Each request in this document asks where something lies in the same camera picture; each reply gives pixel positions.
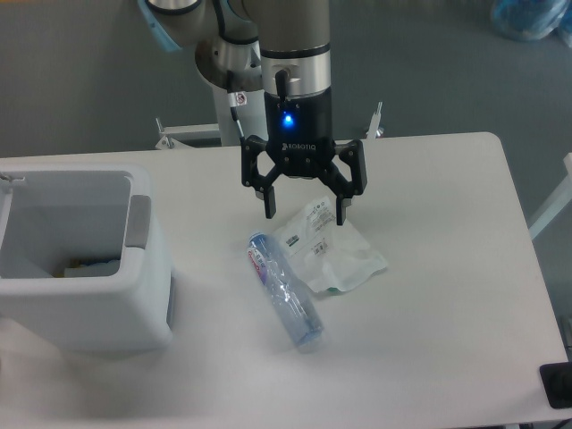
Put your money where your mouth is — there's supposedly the black device at table edge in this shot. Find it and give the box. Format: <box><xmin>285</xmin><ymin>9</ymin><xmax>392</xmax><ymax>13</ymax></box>
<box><xmin>539</xmin><ymin>362</ymin><xmax>571</xmax><ymax>409</ymax></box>

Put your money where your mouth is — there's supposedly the white plastic medical packaging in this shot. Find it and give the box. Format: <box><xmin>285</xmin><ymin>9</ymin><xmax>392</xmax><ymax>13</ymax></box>
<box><xmin>272</xmin><ymin>197</ymin><xmax>388</xmax><ymax>294</ymax></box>

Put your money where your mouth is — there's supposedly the blue plastic bag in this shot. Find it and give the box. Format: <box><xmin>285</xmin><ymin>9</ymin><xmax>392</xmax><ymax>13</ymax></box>
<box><xmin>490</xmin><ymin>0</ymin><xmax>571</xmax><ymax>42</ymax></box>

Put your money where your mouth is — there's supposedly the clear crushed plastic bottle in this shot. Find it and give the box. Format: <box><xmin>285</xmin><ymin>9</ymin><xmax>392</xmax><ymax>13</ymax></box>
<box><xmin>247</xmin><ymin>231</ymin><xmax>324</xmax><ymax>354</ymax></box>

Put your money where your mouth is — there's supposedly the white trash can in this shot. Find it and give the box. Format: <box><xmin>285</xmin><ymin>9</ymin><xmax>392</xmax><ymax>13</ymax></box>
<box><xmin>1</xmin><ymin>162</ymin><xmax>173</xmax><ymax>352</ymax></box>

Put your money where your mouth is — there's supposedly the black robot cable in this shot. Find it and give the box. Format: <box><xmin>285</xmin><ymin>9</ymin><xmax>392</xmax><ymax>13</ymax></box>
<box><xmin>225</xmin><ymin>70</ymin><xmax>249</xmax><ymax>147</ymax></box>

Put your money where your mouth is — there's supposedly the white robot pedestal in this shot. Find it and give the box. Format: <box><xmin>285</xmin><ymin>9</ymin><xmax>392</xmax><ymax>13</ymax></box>
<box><xmin>195</xmin><ymin>37</ymin><xmax>267</xmax><ymax>146</ymax></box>

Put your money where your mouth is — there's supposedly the white metal base frame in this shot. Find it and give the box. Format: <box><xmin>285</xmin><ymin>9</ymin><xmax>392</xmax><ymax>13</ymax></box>
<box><xmin>154</xmin><ymin>101</ymin><xmax>386</xmax><ymax>151</ymax></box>

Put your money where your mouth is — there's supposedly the white frame leg right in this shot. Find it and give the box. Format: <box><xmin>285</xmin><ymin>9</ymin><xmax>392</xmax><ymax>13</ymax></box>
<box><xmin>528</xmin><ymin>153</ymin><xmax>571</xmax><ymax>240</ymax></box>

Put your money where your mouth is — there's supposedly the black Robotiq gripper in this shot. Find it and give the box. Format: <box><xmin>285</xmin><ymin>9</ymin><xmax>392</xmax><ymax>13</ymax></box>
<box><xmin>240</xmin><ymin>86</ymin><xmax>368</xmax><ymax>226</ymax></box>

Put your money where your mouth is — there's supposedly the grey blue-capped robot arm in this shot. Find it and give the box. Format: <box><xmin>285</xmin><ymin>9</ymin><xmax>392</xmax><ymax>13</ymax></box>
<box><xmin>139</xmin><ymin>1</ymin><xmax>367</xmax><ymax>224</ymax></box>

